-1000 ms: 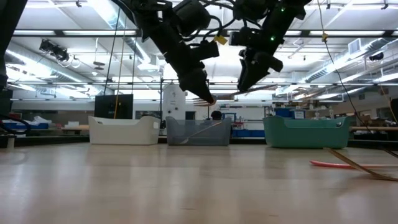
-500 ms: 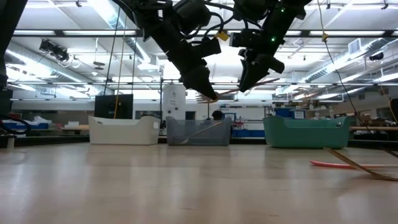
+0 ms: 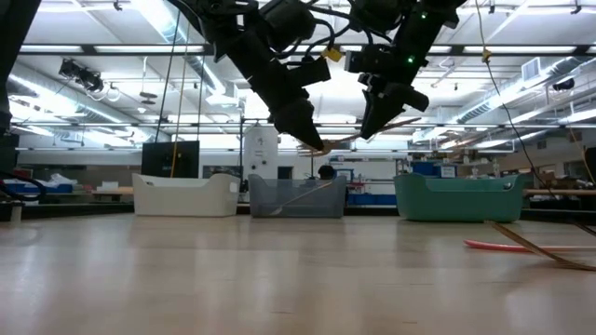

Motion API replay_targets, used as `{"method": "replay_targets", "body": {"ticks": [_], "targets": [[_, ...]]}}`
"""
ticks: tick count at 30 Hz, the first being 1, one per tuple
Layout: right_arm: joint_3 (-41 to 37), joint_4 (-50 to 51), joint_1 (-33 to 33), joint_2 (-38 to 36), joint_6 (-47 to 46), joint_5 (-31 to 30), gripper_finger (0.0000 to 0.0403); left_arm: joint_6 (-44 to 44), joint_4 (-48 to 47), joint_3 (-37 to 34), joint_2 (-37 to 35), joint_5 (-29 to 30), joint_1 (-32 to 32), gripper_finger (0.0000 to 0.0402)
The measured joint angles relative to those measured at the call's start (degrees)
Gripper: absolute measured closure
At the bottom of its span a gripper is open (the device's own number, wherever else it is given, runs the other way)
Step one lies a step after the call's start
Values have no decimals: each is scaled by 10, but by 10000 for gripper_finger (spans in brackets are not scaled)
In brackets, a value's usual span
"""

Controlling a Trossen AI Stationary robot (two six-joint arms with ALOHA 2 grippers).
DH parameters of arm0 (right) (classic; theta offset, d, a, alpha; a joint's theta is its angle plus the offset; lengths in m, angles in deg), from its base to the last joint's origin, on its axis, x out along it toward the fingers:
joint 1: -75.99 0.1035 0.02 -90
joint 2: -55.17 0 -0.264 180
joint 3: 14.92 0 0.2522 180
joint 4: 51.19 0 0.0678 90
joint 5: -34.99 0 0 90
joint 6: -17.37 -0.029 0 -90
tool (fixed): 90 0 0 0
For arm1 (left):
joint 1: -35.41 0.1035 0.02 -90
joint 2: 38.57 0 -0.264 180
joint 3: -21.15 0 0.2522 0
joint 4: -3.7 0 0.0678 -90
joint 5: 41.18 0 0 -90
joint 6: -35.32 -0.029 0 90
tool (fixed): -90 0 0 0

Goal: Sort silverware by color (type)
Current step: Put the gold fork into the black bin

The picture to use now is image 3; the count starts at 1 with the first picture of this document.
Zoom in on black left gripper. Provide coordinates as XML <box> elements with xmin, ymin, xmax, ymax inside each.
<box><xmin>225</xmin><ymin>34</ymin><xmax>326</xmax><ymax>152</ymax></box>

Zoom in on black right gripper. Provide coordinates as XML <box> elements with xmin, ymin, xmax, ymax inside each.
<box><xmin>358</xmin><ymin>44</ymin><xmax>430</xmax><ymax>141</ymax></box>

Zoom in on fork pair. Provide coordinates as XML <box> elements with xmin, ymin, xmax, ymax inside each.
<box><xmin>297</xmin><ymin>115</ymin><xmax>423</xmax><ymax>157</ymax></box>

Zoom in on grey translucent plastic bin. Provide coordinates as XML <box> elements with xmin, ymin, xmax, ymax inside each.
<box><xmin>248</xmin><ymin>174</ymin><xmax>348</xmax><ymax>220</ymax></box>

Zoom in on teal plastic bin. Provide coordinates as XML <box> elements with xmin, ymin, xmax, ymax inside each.
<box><xmin>393</xmin><ymin>172</ymin><xmax>525</xmax><ymax>223</ymax></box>

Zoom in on orange-handled fork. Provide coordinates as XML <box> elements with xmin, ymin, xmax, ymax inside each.
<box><xmin>464</xmin><ymin>238</ymin><xmax>596</xmax><ymax>255</ymax></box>

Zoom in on wooden stick utensil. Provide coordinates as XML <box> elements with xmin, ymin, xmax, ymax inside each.
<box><xmin>483</xmin><ymin>220</ymin><xmax>596</xmax><ymax>273</ymax></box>

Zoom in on white tall cabinet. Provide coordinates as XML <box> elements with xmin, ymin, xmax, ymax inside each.
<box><xmin>242</xmin><ymin>125</ymin><xmax>279</xmax><ymax>181</ymax></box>

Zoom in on blue storage bins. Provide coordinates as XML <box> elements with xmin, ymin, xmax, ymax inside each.
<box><xmin>412</xmin><ymin>160</ymin><xmax>460</xmax><ymax>179</ymax></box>

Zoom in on white plastic bin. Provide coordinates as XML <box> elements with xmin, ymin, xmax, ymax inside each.
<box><xmin>131</xmin><ymin>172</ymin><xmax>241</xmax><ymax>218</ymax></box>

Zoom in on black square panel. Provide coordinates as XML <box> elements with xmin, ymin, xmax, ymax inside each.
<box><xmin>141</xmin><ymin>141</ymin><xmax>200</xmax><ymax>179</ymax></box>

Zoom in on black overhead rig bar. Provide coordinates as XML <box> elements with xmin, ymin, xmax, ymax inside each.
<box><xmin>0</xmin><ymin>44</ymin><xmax>596</xmax><ymax>55</ymax></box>

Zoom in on blue crates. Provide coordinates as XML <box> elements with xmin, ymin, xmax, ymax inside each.
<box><xmin>13</xmin><ymin>181</ymin><xmax>75</xmax><ymax>194</ymax></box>

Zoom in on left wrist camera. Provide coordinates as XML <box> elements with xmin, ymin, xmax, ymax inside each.
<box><xmin>287</xmin><ymin>55</ymin><xmax>332</xmax><ymax>88</ymax></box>

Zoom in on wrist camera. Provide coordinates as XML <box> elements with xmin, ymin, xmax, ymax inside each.
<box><xmin>287</xmin><ymin>55</ymin><xmax>332</xmax><ymax>88</ymax></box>
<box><xmin>344</xmin><ymin>45</ymin><xmax>388</xmax><ymax>74</ymax></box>

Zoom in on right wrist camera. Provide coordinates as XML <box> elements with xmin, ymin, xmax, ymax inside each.
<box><xmin>344</xmin><ymin>45</ymin><xmax>388</xmax><ymax>74</ymax></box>

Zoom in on hanging black cable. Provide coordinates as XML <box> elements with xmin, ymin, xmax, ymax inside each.
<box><xmin>474</xmin><ymin>0</ymin><xmax>550</xmax><ymax>187</ymax></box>

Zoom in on black ceiling camera cluster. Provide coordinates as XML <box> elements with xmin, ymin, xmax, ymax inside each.
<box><xmin>58</xmin><ymin>58</ymin><xmax>106</xmax><ymax>93</ymax></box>

